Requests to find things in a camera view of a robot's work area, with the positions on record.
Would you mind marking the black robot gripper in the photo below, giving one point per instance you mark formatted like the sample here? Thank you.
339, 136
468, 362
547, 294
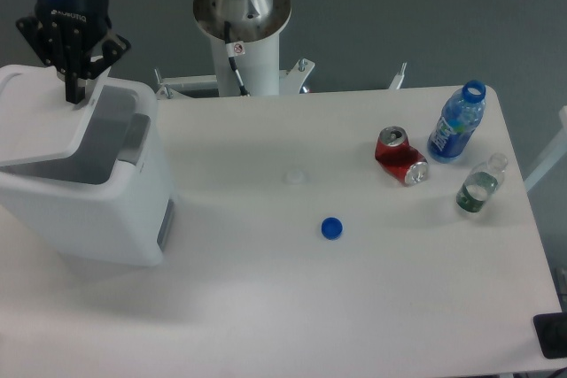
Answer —
60, 31

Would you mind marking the white trash can lid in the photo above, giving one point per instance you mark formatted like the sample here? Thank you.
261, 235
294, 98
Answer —
37, 123

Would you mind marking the white trash can body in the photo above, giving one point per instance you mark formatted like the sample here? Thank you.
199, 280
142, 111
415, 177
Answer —
113, 199

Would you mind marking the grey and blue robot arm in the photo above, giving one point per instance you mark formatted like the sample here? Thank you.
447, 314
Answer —
230, 21

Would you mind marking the white bottle cap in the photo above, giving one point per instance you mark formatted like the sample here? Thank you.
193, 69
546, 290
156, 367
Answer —
294, 176

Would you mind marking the blue bottle cap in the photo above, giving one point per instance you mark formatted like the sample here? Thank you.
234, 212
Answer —
332, 228

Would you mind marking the crushed red soda can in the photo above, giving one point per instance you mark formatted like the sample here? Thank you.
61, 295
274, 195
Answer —
399, 158

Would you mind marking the blue plastic drink bottle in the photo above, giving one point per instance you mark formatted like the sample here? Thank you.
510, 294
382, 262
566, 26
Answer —
459, 118

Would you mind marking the clear bottle with green label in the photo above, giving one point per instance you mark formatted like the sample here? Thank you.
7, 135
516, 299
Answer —
481, 183

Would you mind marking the black device at table edge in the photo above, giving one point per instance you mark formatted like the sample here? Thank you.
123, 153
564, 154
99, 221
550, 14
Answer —
551, 332

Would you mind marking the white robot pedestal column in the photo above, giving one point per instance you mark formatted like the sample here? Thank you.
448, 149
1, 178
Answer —
258, 67

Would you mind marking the white metal base frame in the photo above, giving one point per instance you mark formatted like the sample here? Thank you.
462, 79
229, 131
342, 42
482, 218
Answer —
292, 81

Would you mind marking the white post at right edge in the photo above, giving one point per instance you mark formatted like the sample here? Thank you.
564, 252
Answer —
553, 152

